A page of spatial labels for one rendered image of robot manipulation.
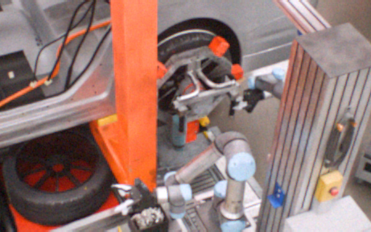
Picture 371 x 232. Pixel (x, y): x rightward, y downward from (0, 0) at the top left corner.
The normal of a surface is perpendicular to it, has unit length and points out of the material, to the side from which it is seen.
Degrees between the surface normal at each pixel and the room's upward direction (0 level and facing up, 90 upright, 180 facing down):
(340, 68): 0
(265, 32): 90
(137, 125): 90
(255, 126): 0
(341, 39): 0
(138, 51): 90
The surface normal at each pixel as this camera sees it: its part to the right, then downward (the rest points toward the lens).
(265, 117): 0.04, -0.70
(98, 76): 0.44, 0.65
